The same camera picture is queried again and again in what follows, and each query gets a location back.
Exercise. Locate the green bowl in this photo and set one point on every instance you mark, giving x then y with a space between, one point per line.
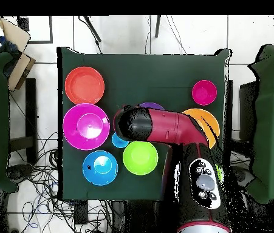
219 172
140 159

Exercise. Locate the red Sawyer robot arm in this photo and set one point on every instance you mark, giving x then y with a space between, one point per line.
168 126

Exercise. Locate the blue cup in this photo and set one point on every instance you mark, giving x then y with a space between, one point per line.
117 143

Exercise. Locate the purple bowl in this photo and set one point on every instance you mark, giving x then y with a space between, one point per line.
151 106

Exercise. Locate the dark green table cloth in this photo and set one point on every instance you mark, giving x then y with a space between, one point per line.
139 72

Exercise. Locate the blue bowl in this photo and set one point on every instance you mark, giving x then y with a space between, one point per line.
97 174

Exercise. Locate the large magenta bowl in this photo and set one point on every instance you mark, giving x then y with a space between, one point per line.
73 131

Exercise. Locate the orange-red shallow bowl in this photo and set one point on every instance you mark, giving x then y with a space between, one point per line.
84 85

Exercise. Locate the large orange bowl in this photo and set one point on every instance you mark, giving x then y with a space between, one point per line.
210 121

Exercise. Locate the small crimson bowl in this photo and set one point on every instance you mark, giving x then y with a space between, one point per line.
204 92

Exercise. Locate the black tripod leg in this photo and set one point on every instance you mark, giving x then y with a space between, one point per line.
93 29
157 26

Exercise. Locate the black box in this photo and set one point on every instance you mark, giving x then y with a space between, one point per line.
248 109

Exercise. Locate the black stand base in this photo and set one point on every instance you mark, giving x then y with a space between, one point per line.
243 177
18 172

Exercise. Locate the cardboard box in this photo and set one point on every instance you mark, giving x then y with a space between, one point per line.
20 70

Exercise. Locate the black bench frame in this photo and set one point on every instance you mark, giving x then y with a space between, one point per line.
31 109

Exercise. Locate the black square floor frame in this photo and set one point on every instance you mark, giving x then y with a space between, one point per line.
51 29

